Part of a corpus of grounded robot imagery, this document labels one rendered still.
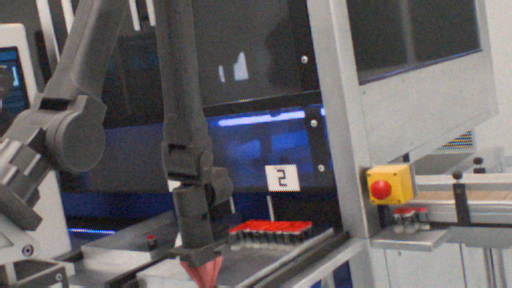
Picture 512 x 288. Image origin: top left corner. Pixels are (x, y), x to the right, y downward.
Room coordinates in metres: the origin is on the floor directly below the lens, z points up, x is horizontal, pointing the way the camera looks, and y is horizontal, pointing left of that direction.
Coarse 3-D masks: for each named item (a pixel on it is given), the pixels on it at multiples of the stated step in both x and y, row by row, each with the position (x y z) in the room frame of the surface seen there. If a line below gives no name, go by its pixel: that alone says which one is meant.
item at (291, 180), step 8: (272, 168) 1.37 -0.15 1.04; (280, 168) 1.36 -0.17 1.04; (288, 168) 1.34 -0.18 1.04; (272, 176) 1.38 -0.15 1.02; (280, 176) 1.36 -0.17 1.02; (288, 176) 1.34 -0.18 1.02; (296, 176) 1.33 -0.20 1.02; (272, 184) 1.38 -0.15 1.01; (288, 184) 1.35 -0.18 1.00; (296, 184) 1.33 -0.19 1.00
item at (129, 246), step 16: (144, 224) 1.64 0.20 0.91; (160, 224) 1.69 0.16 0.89; (176, 224) 1.67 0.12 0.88; (224, 224) 1.51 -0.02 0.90; (96, 240) 1.52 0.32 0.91; (112, 240) 1.56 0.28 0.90; (128, 240) 1.59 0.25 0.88; (144, 240) 1.56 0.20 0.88; (160, 240) 1.53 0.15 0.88; (96, 256) 1.45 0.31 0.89; (112, 256) 1.41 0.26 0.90; (128, 256) 1.36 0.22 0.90; (144, 256) 1.32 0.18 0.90
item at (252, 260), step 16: (320, 240) 1.21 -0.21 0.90; (224, 256) 1.29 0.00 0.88; (240, 256) 1.27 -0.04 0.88; (256, 256) 1.25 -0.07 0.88; (272, 256) 1.23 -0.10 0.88; (288, 256) 1.12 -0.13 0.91; (144, 272) 1.18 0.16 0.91; (160, 272) 1.22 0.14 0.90; (176, 272) 1.24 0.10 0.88; (224, 272) 1.18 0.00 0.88; (240, 272) 1.16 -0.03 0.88; (256, 272) 1.05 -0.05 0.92; (272, 272) 1.08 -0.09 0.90
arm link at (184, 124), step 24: (168, 0) 0.95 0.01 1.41; (168, 24) 0.96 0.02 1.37; (192, 24) 0.99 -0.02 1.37; (168, 48) 0.97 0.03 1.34; (192, 48) 0.99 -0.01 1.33; (168, 72) 0.98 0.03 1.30; (192, 72) 0.99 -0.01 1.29; (168, 96) 0.99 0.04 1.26; (192, 96) 0.99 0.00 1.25; (168, 120) 1.00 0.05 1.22; (192, 120) 0.99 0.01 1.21; (168, 144) 1.01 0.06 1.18; (192, 144) 0.98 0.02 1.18; (168, 168) 1.02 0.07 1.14; (192, 168) 0.99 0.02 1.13
